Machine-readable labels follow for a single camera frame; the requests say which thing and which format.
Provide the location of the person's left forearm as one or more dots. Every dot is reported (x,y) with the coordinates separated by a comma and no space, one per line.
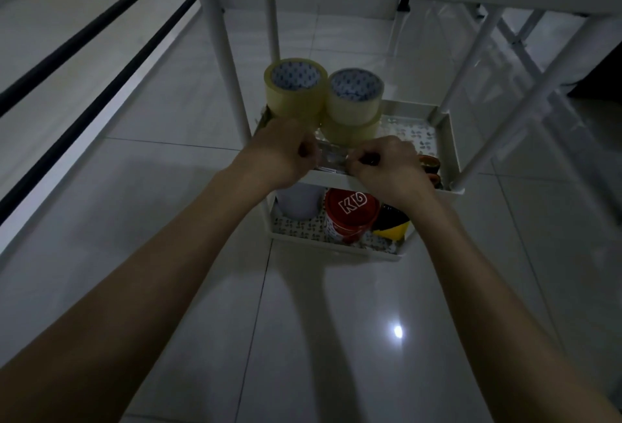
(121,301)

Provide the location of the person's right hand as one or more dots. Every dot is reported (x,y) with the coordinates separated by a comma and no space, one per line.
(388,165)

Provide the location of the red lidded can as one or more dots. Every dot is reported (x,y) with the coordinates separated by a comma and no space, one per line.
(349,216)

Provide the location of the black sliding door rail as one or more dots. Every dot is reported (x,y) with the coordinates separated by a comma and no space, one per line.
(87,82)

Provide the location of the person's left hand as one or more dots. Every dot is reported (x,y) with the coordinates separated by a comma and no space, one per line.
(277,150)

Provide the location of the white container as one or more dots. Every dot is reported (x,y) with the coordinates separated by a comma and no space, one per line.
(300,201)

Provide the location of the person's right fingers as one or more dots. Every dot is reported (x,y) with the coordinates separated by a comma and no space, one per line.
(357,161)

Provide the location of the clear packing tape roll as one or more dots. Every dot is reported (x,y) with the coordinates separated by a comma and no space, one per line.
(351,133)
(353,97)
(295,89)

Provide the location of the person's right forearm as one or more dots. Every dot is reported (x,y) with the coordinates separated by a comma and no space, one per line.
(500,320)

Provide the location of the white tiered storage cart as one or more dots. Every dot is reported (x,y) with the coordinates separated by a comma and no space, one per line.
(350,111)

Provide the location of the person's left fingers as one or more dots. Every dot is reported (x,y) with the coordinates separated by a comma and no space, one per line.
(311,148)

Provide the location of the clear plastic packet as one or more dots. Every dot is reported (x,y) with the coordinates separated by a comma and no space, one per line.
(333,157)

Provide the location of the white folding rack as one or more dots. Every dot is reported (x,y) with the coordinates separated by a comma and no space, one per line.
(515,48)

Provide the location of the black and yellow tape roll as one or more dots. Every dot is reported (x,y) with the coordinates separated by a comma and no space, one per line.
(391,223)

